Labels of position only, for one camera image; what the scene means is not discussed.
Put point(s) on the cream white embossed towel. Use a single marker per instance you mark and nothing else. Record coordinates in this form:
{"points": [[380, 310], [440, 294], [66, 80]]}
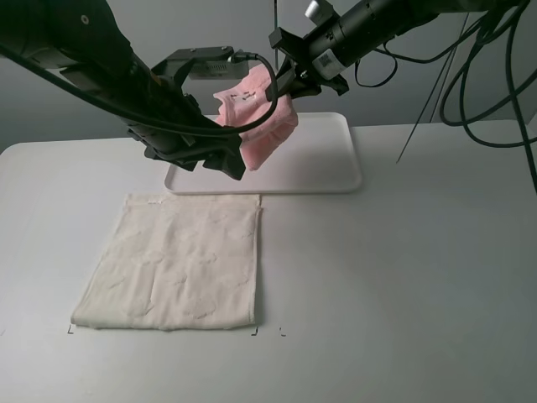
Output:
{"points": [[177, 262]]}

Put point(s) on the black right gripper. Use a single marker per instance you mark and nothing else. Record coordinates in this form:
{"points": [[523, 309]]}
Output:
{"points": [[297, 76]]}

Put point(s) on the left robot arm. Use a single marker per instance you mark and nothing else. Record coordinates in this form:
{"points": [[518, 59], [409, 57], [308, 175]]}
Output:
{"points": [[82, 41]]}

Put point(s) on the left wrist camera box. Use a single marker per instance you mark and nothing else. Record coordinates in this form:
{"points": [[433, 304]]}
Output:
{"points": [[209, 63]]}

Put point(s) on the white rectangular plastic tray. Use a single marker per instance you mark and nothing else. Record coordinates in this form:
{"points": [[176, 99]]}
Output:
{"points": [[318, 158]]}

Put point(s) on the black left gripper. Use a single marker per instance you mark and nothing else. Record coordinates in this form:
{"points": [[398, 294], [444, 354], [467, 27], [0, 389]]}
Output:
{"points": [[202, 141]]}

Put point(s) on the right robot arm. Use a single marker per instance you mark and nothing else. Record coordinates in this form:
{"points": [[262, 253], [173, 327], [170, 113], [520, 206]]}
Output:
{"points": [[339, 41]]}

